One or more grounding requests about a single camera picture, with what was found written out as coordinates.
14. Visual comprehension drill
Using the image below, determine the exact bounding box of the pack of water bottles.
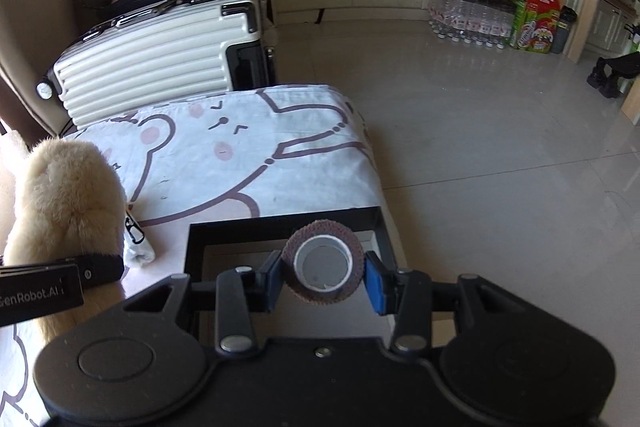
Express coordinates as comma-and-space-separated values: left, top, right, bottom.
428, 0, 519, 50

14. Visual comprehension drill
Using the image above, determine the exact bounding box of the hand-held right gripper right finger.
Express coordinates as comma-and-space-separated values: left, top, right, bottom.
364, 250, 533, 354

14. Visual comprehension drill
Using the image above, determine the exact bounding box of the black trash bin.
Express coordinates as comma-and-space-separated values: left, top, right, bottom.
550, 5, 577, 56

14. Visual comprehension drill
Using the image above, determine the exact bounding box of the black storage box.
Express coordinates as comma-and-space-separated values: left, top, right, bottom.
184, 205, 399, 344

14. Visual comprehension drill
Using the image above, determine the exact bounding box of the cream plush toy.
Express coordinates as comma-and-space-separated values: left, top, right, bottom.
0, 132, 130, 345

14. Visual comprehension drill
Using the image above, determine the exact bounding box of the red and green carton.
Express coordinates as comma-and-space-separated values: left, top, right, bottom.
508, 0, 561, 54

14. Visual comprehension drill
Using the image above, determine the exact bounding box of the bear printed blanket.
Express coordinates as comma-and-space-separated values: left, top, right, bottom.
0, 84, 385, 427

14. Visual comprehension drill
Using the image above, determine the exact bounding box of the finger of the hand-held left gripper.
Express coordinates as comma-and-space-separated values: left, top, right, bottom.
75, 253, 125, 291

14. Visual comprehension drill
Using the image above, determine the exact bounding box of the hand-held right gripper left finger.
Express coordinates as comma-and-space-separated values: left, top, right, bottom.
121, 251, 284, 354

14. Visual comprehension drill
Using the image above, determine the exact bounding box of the black stool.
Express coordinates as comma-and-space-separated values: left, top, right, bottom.
586, 21, 640, 99

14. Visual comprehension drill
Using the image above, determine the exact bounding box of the white cloth with black print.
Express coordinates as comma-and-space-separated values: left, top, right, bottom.
122, 205, 157, 269

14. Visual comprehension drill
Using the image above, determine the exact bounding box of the maroon tape roll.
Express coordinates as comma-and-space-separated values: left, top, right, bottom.
281, 219, 367, 306

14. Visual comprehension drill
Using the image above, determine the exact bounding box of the white ribbed suitcase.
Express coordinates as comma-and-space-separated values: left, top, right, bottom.
36, 0, 277, 128

